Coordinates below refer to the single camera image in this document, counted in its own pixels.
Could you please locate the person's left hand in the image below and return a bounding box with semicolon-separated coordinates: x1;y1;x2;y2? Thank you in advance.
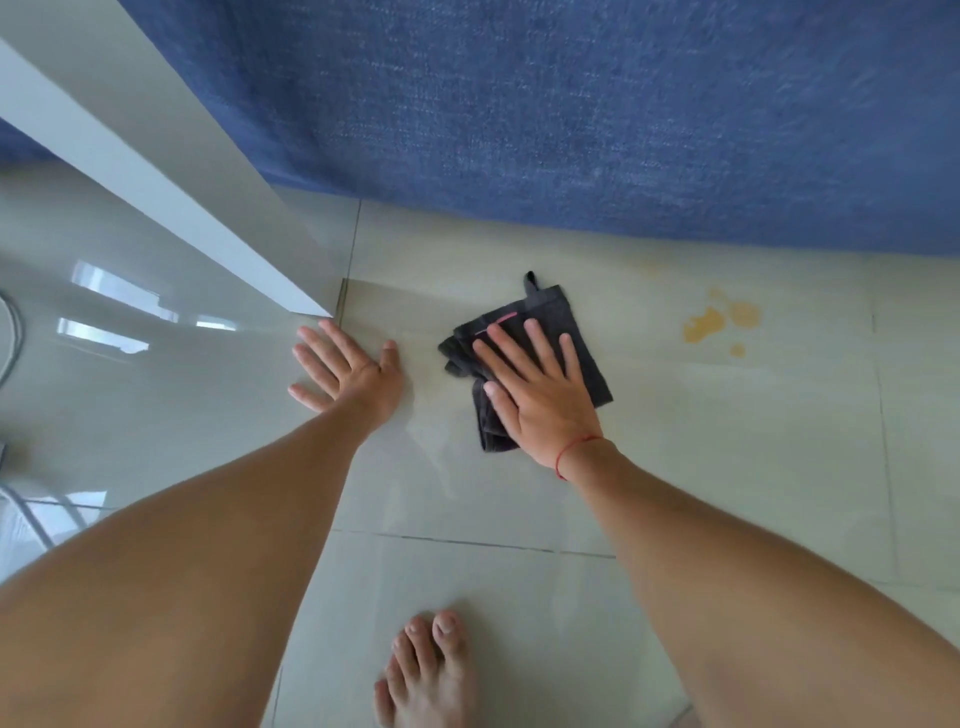
288;319;406;438

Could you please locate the person's right hand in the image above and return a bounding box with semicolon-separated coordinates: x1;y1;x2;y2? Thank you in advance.
472;318;606;471

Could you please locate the dark grey cleaning cloth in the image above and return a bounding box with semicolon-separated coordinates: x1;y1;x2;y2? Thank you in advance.
438;271;615;454

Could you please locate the person's left forearm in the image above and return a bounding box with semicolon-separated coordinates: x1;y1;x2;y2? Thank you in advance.
0;408;376;728

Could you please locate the person's right forearm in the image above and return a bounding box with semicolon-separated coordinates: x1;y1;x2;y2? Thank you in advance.
558;438;960;728

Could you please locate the yellow liquid spill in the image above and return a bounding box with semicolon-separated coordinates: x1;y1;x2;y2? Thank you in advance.
681;288;763;360

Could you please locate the white furniture panel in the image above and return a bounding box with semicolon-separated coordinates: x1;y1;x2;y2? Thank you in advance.
0;0;336;320

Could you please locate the blue fabric bed cover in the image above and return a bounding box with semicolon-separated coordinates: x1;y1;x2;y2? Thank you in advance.
0;0;960;258

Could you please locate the person's bare foot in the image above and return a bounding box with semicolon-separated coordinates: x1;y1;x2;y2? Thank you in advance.
373;609;479;728

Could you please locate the red string bracelet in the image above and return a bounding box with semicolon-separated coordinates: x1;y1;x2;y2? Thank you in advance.
554;434;606;482

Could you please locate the white cable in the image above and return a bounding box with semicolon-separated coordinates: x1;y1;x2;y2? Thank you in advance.
0;291;26;393

